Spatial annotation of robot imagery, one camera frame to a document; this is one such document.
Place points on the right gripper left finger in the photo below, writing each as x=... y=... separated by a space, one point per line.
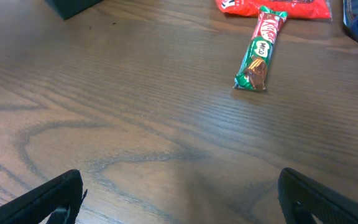
x=59 y=200

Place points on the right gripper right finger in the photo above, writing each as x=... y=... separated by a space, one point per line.
x=303 y=200

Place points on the red Hacks candy bag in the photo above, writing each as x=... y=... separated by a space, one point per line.
x=297 y=9

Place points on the black cardboard box with lid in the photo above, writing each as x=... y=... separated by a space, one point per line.
x=69 y=8

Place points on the KitKat Milo bar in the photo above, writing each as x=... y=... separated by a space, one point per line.
x=255 y=64

